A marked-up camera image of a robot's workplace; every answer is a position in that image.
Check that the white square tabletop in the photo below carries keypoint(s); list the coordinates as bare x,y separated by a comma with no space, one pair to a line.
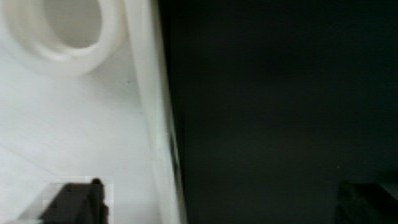
85,114

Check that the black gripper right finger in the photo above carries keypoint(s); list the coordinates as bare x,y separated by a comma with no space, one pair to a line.
366,203

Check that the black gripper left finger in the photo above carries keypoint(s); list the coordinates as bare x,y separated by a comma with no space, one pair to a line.
76,206

